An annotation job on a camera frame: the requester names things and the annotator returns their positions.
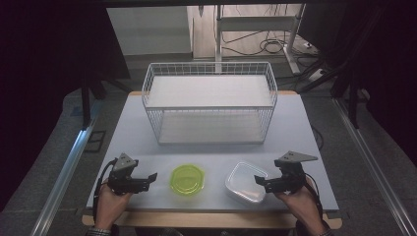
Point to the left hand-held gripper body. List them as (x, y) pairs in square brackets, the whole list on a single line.
[(123, 180)]

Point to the yellow-green plastic bowl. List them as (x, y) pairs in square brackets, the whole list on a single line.
[(187, 179)]

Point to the white plastic container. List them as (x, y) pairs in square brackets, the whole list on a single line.
[(244, 191)]

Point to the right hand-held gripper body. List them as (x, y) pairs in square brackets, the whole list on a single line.
[(291, 178)]

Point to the black metal stand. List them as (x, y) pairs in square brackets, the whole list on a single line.
[(86, 105), (352, 105)]

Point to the white metal desk frame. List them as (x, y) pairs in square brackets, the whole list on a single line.
[(255, 23)]

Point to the person's left hand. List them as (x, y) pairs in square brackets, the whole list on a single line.
[(109, 208)]

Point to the aluminium rail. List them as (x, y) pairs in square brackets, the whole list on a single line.
[(65, 170), (370, 157)]

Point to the white power strip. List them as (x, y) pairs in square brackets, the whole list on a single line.
[(316, 74)]

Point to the person's right hand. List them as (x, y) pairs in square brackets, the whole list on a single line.
[(300, 205)]

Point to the white panel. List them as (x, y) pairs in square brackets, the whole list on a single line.
[(149, 31)]

